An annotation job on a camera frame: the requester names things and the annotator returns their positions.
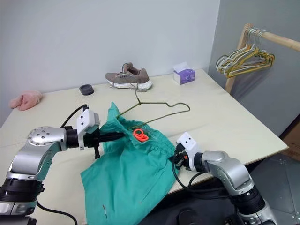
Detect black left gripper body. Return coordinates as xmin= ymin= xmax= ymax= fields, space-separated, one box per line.
xmin=83 ymin=130 xmax=104 ymax=160

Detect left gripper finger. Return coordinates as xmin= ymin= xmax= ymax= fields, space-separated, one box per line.
xmin=100 ymin=132 xmax=125 ymax=139
xmin=100 ymin=137 xmax=124 ymax=143

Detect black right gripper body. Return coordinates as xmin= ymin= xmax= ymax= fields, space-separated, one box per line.
xmin=169 ymin=142 xmax=189 ymax=171

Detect green shorts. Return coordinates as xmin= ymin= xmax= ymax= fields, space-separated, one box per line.
xmin=80 ymin=101 xmax=180 ymax=225

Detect olive wire hanger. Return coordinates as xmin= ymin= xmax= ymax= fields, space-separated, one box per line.
xmin=115 ymin=90 xmax=191 ymax=131

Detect brown sneaker with white sole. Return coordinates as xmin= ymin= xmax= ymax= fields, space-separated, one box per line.
xmin=104 ymin=62 xmax=154 ymax=93

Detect pink plush cloth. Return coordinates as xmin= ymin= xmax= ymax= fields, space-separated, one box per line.
xmin=8 ymin=90 xmax=44 ymax=112

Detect purple tissue box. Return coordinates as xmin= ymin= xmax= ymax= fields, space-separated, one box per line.
xmin=172 ymin=61 xmax=196 ymax=86

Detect bundle of hangers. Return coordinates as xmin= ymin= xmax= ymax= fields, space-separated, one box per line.
xmin=216 ymin=29 xmax=264 ymax=75

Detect brown cardboard box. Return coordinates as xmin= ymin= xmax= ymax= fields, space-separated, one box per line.
xmin=280 ymin=121 xmax=300 ymax=163

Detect bunch of hanging hangers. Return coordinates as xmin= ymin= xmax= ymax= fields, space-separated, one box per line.
xmin=220 ymin=29 xmax=275 ymax=75

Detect wooden clothes rack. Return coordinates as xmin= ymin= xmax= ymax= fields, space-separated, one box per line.
xmin=224 ymin=23 xmax=300 ymax=91

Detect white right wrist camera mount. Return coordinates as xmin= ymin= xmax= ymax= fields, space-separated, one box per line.
xmin=176 ymin=132 xmax=203 ymax=171

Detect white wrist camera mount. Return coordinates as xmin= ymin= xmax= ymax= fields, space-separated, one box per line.
xmin=176 ymin=132 xmax=203 ymax=171
xmin=76 ymin=108 xmax=101 ymax=151

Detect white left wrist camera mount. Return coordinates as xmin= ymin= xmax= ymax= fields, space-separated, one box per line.
xmin=76 ymin=108 xmax=101 ymax=151

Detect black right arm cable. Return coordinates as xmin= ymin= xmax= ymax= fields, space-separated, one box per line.
xmin=172 ymin=161 xmax=235 ymax=200

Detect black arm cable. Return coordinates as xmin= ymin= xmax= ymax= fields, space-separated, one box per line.
xmin=172 ymin=161 xmax=235 ymax=200
xmin=36 ymin=104 xmax=89 ymax=225

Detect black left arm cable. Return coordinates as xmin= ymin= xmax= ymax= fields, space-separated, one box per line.
xmin=36 ymin=104 xmax=89 ymax=225

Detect white wire hanger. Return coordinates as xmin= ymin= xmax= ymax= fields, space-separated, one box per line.
xmin=215 ymin=29 xmax=262 ymax=71

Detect yellow wire hanger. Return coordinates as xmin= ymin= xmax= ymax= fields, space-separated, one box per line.
xmin=225 ymin=29 xmax=275 ymax=79

